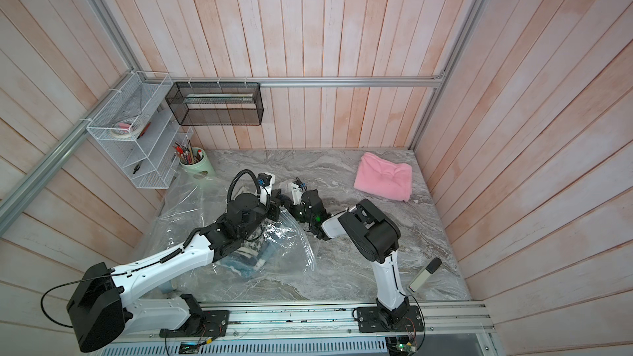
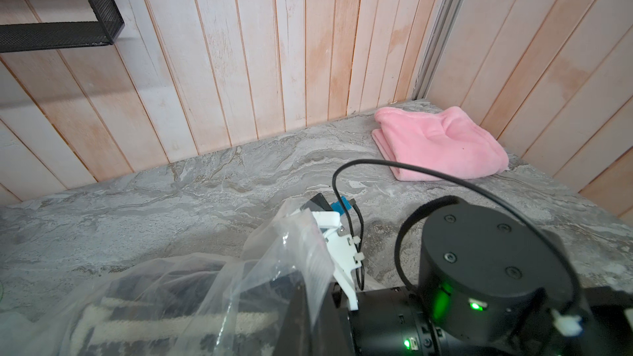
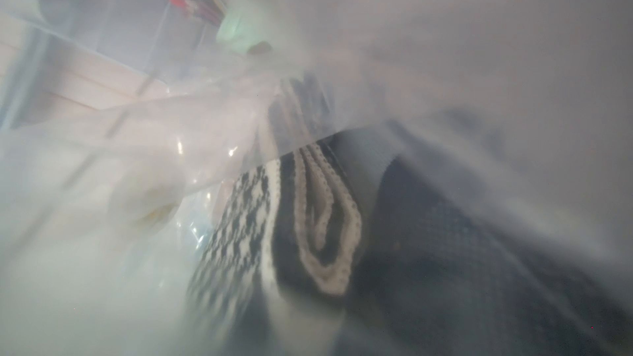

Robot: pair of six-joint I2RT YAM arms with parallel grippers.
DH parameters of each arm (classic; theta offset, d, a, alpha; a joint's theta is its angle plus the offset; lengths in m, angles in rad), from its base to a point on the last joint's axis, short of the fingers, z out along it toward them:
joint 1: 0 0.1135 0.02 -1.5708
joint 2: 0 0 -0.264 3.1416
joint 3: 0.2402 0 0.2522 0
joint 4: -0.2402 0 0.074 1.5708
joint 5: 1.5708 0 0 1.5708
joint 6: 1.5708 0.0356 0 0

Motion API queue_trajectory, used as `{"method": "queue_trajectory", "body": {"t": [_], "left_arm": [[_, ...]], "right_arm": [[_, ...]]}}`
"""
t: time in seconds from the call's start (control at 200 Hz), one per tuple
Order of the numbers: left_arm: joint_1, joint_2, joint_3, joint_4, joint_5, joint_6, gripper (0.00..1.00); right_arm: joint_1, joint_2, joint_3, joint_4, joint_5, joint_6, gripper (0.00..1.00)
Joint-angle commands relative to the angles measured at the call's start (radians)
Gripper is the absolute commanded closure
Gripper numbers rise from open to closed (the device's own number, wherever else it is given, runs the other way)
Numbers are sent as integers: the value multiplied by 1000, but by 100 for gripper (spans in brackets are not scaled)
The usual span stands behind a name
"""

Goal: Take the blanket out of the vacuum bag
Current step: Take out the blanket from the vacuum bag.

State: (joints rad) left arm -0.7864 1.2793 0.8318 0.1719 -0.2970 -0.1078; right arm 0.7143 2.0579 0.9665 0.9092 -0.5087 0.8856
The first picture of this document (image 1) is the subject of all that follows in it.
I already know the clear plastic vacuum bag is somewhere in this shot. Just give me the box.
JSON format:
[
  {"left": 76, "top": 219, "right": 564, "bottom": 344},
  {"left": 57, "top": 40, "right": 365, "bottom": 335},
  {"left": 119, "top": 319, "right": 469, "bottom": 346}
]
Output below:
[{"left": 142, "top": 169, "right": 317, "bottom": 302}]

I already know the pink blanket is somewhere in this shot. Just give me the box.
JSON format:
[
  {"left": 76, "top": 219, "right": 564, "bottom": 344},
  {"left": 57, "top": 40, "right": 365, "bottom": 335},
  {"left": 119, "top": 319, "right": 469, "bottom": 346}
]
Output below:
[{"left": 354, "top": 153, "right": 413, "bottom": 202}]

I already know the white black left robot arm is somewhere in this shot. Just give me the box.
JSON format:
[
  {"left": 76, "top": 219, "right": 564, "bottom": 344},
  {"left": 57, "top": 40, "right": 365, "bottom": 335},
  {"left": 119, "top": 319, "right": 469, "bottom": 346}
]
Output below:
[{"left": 67, "top": 193, "right": 280, "bottom": 353}]

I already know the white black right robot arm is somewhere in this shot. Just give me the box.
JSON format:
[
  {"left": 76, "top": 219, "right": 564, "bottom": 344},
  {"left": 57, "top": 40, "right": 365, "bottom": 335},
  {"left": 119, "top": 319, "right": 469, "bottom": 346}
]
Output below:
[{"left": 280, "top": 190, "right": 410, "bottom": 331}]

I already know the teal blue folded cloth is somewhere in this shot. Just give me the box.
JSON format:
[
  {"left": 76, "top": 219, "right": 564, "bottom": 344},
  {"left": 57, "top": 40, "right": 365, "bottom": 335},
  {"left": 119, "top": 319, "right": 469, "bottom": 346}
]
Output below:
[{"left": 219, "top": 242, "right": 278, "bottom": 278}]

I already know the green pen holder cup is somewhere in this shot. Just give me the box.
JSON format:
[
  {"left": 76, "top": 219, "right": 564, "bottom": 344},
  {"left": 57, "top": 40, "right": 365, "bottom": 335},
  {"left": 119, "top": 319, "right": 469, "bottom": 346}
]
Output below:
[{"left": 181, "top": 147, "right": 215, "bottom": 181}]

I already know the white tape roll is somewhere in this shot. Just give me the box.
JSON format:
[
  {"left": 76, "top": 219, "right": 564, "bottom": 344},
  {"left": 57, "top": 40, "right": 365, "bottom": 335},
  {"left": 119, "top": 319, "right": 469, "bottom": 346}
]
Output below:
[{"left": 109, "top": 119, "right": 145, "bottom": 139}]

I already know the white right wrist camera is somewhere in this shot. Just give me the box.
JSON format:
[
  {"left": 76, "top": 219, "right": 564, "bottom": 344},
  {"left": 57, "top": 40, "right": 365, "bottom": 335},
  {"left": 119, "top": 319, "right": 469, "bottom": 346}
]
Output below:
[{"left": 288, "top": 182, "right": 304, "bottom": 205}]

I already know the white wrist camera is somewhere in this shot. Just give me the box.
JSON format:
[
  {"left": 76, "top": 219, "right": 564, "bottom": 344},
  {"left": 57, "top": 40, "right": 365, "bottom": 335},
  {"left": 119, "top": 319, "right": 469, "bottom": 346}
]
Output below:
[
  {"left": 257, "top": 172, "right": 275, "bottom": 194},
  {"left": 288, "top": 182, "right": 304, "bottom": 205}
]

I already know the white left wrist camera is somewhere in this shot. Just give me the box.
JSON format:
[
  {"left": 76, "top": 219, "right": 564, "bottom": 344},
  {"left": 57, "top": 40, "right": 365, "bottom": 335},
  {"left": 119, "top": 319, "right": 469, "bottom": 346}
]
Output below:
[{"left": 257, "top": 172, "right": 275, "bottom": 194}]

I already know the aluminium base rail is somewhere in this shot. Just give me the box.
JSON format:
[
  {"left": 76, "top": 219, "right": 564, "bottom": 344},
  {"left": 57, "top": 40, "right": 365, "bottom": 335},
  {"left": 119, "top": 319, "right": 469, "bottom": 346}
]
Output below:
[{"left": 86, "top": 300, "right": 496, "bottom": 344}]

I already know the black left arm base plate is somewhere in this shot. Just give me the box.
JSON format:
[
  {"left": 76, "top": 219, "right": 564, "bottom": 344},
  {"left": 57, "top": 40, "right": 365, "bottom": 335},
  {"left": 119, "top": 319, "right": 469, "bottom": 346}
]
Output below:
[{"left": 159, "top": 310, "right": 230, "bottom": 340}]

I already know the black mesh wall basket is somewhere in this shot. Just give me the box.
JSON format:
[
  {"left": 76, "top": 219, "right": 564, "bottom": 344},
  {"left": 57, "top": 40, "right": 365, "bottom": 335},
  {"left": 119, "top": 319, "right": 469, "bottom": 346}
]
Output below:
[{"left": 166, "top": 81, "right": 265, "bottom": 126}]

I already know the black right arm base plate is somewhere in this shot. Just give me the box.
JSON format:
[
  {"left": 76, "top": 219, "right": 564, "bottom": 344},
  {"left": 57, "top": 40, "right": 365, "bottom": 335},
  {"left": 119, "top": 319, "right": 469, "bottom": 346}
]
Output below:
[{"left": 353, "top": 303, "right": 425, "bottom": 334}]

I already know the white wire shelf rack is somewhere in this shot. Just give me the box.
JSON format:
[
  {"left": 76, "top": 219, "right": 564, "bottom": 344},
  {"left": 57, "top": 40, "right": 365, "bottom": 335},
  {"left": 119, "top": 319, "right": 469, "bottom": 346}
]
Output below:
[{"left": 87, "top": 71, "right": 193, "bottom": 190}]

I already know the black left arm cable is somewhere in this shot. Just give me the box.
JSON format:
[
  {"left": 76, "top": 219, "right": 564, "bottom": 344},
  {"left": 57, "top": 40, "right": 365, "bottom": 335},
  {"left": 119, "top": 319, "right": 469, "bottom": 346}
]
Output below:
[{"left": 40, "top": 276, "right": 115, "bottom": 330}]

